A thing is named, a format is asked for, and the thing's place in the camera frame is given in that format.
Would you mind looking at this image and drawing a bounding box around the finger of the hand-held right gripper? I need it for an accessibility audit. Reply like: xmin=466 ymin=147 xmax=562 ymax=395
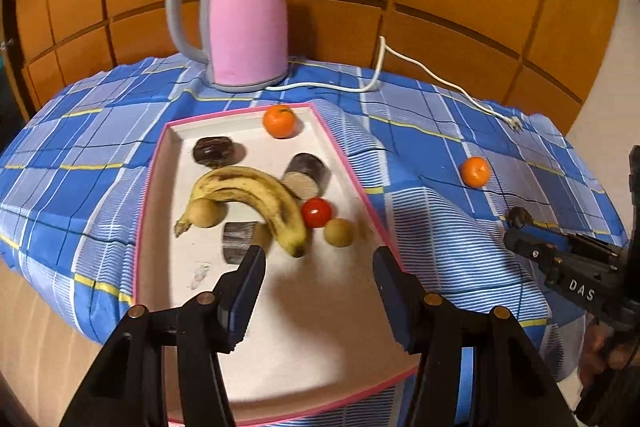
xmin=531 ymin=222 xmax=621 ymax=258
xmin=504 ymin=228 xmax=576 ymax=274

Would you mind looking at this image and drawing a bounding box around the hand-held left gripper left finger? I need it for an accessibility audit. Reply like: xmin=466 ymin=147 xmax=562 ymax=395
xmin=59 ymin=244 xmax=267 ymax=427

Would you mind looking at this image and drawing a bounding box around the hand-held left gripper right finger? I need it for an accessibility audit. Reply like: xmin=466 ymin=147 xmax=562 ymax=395
xmin=372 ymin=246 xmax=576 ymax=427

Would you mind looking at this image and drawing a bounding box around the small dark water chestnut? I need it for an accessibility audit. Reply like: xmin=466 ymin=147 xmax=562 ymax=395
xmin=507 ymin=207 xmax=533 ymax=229

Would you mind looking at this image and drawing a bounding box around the small dark sugarcane piece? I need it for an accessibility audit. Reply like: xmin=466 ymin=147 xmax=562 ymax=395
xmin=222 ymin=222 xmax=258 ymax=265

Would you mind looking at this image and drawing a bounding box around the pink-rimmed white box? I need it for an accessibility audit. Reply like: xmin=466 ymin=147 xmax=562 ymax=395
xmin=132 ymin=103 xmax=418 ymax=425

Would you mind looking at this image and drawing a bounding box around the beige longan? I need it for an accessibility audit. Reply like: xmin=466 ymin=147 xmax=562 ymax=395
xmin=189 ymin=198 xmax=223 ymax=228
xmin=323 ymin=218 xmax=356 ymax=249

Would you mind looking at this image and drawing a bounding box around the orange tangerine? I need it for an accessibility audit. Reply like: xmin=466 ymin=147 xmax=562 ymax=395
xmin=262 ymin=104 xmax=297 ymax=139
xmin=460 ymin=157 xmax=492 ymax=188

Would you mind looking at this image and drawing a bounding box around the red cherry tomato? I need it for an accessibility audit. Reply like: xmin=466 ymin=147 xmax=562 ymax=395
xmin=301 ymin=198 xmax=333 ymax=229

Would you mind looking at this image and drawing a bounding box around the yellow spotted banana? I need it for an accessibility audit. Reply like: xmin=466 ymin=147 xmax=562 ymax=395
xmin=174 ymin=167 xmax=308 ymax=259

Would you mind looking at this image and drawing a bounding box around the large dark sugarcane piece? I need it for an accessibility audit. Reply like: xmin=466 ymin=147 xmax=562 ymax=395
xmin=281 ymin=153 xmax=332 ymax=200

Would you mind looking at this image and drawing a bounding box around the round dark water chestnut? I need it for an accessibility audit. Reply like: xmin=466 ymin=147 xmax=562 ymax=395
xmin=192 ymin=136 xmax=247 ymax=168

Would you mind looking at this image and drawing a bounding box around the person's right hand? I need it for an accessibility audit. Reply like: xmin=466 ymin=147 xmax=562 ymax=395
xmin=580 ymin=314 xmax=632 ymax=375

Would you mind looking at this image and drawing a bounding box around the blue plaid tablecloth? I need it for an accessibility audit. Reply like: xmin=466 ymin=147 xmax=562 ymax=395
xmin=0 ymin=56 xmax=628 ymax=380

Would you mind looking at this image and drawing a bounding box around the pink electric kettle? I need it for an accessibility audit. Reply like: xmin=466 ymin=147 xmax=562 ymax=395
xmin=166 ymin=0 xmax=291 ymax=94

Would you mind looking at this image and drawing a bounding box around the white kettle power cable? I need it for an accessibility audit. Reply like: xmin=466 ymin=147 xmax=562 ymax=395
xmin=262 ymin=36 xmax=526 ymax=132

